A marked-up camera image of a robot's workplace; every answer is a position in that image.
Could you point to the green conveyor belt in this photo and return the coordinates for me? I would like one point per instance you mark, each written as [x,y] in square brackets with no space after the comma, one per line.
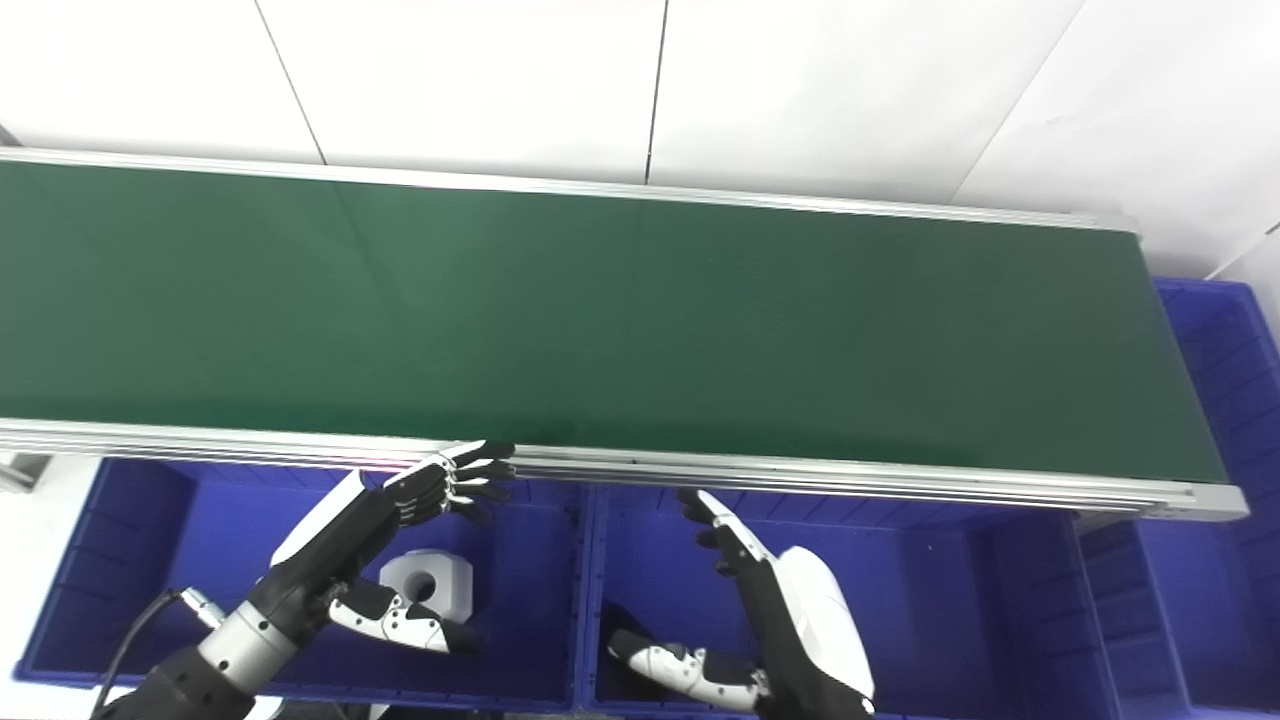
[600,320]

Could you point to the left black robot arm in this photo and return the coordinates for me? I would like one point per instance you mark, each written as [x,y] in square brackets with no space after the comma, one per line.
[200,670]

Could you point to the blue plastic bin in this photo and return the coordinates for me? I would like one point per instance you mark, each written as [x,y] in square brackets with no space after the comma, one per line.
[1220,560]
[130,560]
[950,610]

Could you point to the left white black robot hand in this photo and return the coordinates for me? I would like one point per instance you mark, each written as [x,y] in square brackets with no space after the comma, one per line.
[330,560]

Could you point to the aluminium conveyor support leg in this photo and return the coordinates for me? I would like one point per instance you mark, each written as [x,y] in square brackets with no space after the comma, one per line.
[20,470]

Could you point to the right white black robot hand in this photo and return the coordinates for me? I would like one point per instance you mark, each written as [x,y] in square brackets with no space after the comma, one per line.
[810,630]

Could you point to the white block part with hole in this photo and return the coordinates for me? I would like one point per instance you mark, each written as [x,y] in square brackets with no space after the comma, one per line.
[450,580]

